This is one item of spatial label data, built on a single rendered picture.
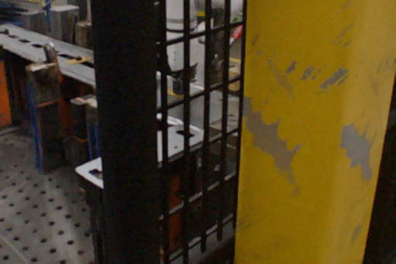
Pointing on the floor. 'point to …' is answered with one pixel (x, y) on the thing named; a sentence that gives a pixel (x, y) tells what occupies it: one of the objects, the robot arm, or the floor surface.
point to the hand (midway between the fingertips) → (180, 85)
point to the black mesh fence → (113, 56)
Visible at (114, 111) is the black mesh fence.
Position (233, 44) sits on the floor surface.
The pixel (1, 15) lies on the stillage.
